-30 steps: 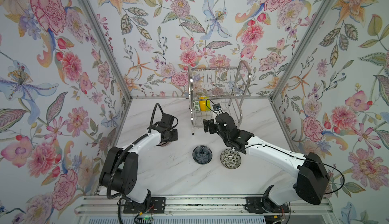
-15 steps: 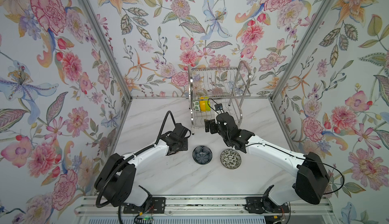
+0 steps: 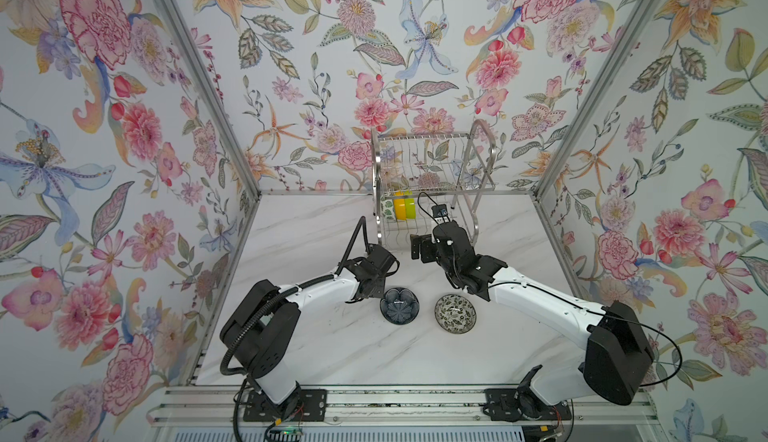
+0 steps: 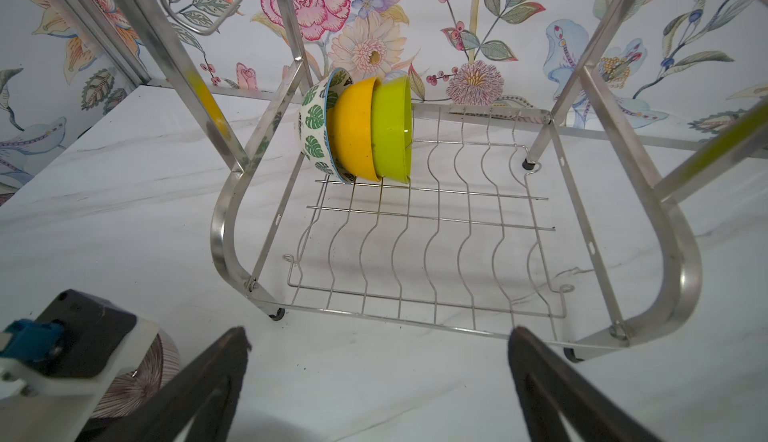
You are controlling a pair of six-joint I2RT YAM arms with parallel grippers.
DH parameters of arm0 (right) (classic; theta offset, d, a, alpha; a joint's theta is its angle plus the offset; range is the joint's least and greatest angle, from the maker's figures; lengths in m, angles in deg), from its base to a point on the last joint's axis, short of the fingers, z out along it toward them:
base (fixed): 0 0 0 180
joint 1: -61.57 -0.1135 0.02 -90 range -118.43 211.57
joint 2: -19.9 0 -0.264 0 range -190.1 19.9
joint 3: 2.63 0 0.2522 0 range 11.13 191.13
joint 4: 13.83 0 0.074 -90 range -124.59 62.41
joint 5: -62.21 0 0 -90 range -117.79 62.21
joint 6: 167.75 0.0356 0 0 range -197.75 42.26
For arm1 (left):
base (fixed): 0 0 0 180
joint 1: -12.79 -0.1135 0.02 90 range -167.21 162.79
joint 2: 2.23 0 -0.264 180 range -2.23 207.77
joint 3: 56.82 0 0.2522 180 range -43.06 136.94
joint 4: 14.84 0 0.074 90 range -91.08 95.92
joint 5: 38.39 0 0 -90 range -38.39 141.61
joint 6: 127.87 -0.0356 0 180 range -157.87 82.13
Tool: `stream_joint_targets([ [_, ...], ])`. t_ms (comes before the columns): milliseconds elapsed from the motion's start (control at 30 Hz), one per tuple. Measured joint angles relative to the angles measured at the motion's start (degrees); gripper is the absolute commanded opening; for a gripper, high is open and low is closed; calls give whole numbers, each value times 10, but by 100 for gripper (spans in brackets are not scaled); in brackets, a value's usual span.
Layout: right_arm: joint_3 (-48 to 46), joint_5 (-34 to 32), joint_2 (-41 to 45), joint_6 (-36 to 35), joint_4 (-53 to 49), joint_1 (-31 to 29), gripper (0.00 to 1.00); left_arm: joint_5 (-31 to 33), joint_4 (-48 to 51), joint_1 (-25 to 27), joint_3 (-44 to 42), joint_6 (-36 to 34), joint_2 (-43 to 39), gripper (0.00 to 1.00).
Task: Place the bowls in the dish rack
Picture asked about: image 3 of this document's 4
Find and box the aluminium corner post right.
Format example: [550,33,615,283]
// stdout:
[530,0,660,202]

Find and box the black white speckled bowl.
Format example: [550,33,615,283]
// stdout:
[434,294,477,335]

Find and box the yellow bowl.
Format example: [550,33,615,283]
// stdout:
[393,191,407,220]

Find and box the black corrugated cable hose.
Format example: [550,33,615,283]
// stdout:
[218,215,370,442]

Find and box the chrome wire dish rack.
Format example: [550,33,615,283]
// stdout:
[372,119,499,251]

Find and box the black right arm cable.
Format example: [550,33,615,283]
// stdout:
[416,191,684,389]

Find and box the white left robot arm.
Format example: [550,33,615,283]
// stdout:
[219,244,400,406]

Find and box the aluminium corner post left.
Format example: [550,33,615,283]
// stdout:
[154,0,261,202]

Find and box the lime green bowl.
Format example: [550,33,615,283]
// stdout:
[403,191,416,220]

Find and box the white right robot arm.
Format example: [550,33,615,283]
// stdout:
[410,221,653,406]

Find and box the dark blue flower bowl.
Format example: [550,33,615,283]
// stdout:
[379,287,420,326]

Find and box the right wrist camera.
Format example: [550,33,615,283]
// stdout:
[431,204,450,222]

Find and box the aluminium corner post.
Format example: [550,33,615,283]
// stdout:
[530,0,660,202]
[154,0,261,202]

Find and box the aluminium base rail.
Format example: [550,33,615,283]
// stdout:
[148,385,668,441]

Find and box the green leaf pattern bowl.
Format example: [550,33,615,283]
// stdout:
[381,199,397,221]

